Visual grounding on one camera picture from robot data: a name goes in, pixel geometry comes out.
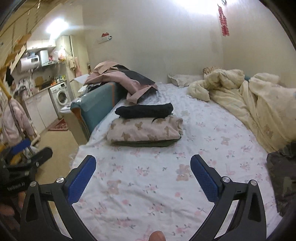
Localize black shorts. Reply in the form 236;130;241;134
115;103;174;119

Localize left hand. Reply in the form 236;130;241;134
1;191;26;216

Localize right hand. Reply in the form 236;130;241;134
149;230;166;241

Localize pink puffy jacket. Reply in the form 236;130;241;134
1;98;34;146

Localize red floor rug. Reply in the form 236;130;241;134
49;123;69;131

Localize white kitchen cabinet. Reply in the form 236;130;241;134
25;90;58;133

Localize white washing machine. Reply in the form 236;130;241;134
49;82;70;108

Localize camouflage garment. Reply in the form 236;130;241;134
266;142;296;216

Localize floral white bed sheet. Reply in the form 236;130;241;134
72;84;281;240

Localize white water heater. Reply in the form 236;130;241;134
16;55;40;73

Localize folded bear print blanket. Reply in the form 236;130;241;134
106;115;183;147

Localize pink clothes pile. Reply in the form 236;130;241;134
85;61;158;104

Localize cream bear print duvet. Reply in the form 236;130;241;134
188;69;295;152

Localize floral pillow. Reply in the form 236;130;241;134
168;74;204;88

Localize red wall decoration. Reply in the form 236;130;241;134
218;5;230;37

